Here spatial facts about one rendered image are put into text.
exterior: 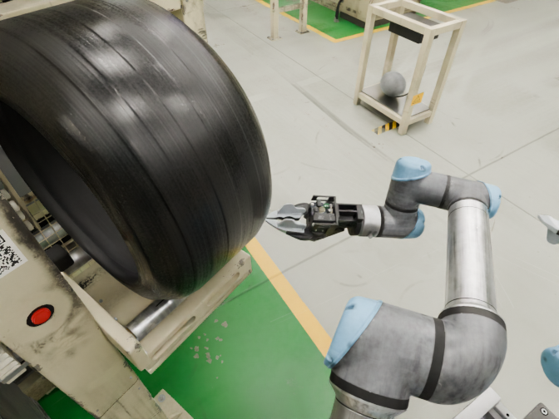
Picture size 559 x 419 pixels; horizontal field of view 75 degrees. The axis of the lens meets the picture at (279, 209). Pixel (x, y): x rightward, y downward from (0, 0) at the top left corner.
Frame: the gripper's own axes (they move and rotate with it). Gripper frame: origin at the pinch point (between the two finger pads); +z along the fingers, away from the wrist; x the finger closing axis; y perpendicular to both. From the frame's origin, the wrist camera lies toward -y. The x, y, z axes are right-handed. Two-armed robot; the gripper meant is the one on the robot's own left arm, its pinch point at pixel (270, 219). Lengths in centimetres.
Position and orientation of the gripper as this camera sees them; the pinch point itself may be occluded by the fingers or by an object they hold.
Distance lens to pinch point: 84.1
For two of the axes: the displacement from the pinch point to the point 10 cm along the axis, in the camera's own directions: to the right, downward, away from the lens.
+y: 1.5, -4.2, -9.0
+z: -9.9, -0.5, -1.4
